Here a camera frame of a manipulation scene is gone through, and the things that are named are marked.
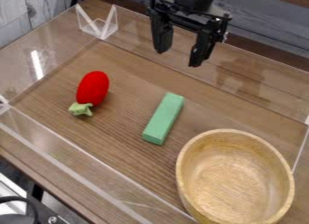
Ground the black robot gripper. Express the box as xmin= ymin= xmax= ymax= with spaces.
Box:
xmin=149 ymin=0 xmax=232 ymax=67

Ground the clear acrylic enclosure wall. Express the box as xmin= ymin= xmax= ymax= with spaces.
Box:
xmin=0 ymin=7 xmax=309 ymax=224

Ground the black metal table frame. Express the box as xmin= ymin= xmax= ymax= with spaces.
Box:
xmin=27 ymin=182 xmax=88 ymax=224

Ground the red plush strawberry toy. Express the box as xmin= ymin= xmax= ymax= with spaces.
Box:
xmin=69 ymin=70 xmax=110 ymax=117

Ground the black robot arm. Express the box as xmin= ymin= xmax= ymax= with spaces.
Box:
xmin=148 ymin=0 xmax=232 ymax=67

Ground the round wooden bowl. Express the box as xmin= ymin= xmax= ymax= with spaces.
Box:
xmin=176 ymin=129 xmax=295 ymax=224

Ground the black cable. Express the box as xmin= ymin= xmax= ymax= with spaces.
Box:
xmin=0 ymin=195 xmax=42 ymax=224

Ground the clear acrylic corner bracket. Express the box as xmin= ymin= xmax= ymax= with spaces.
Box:
xmin=76 ymin=5 xmax=118 ymax=40

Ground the green rectangular block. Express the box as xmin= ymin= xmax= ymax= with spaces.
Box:
xmin=142 ymin=93 xmax=185 ymax=145

